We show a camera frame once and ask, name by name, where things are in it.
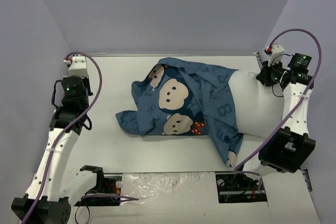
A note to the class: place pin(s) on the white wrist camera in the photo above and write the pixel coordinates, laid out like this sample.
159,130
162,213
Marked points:
275,53
78,67

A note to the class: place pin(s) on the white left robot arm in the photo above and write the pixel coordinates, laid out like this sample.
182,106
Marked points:
45,201

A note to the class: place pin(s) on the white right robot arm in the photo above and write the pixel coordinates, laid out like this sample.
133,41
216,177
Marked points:
289,144

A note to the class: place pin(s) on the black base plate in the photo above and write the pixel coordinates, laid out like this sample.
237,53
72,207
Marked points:
106,184
238,188

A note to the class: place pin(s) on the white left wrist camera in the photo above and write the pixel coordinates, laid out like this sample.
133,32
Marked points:
78,67

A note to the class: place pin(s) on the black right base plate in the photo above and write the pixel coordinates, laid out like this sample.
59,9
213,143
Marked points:
238,188

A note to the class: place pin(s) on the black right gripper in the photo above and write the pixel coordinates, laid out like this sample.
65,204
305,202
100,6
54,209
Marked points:
265,76

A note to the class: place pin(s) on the blue letter print pillowcase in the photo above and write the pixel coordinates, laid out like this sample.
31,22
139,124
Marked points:
184,98

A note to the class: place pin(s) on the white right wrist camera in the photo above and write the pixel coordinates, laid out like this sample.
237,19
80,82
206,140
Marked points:
275,53

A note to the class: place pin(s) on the white pillow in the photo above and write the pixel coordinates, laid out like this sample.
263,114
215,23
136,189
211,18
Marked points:
258,108

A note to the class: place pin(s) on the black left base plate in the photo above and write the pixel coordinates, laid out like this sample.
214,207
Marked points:
106,184

